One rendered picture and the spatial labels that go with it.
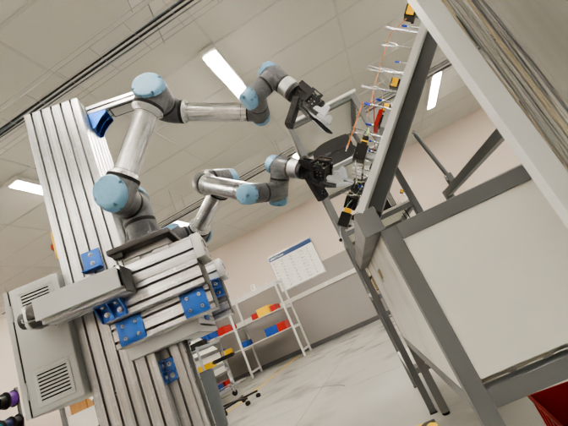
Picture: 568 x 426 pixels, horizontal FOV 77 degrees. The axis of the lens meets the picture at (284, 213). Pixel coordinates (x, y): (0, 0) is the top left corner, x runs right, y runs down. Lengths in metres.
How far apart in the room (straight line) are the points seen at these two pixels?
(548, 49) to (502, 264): 0.47
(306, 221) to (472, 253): 8.25
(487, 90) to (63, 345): 1.51
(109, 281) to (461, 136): 8.76
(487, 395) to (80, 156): 1.70
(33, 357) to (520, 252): 1.58
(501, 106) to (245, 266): 9.09
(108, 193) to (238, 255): 8.40
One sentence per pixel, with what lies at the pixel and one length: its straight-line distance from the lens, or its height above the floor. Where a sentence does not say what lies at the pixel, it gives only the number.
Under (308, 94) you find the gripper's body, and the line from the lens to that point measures 1.34.
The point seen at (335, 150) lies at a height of 1.56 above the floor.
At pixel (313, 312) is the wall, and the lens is 9.00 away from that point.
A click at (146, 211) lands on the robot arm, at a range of 1.44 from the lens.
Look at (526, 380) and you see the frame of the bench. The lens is 0.98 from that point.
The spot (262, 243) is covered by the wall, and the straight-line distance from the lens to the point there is 9.39.
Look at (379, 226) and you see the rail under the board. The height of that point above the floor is 0.81.
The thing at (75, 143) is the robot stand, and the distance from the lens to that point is 1.89.
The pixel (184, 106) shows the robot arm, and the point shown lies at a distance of 1.56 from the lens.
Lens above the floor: 0.69
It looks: 16 degrees up
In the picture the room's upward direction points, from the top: 25 degrees counter-clockwise
